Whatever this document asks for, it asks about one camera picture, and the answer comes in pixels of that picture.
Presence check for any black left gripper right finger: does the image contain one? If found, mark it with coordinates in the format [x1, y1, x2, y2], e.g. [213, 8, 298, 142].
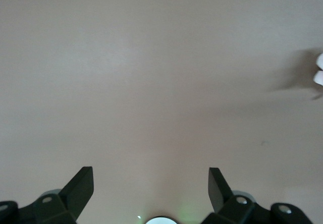
[201, 167, 314, 224]

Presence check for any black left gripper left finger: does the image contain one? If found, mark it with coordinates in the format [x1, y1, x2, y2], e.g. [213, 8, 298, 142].
[0, 166, 95, 224]

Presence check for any small white pink plush dog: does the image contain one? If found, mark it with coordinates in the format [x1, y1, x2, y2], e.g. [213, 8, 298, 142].
[312, 52, 323, 87]

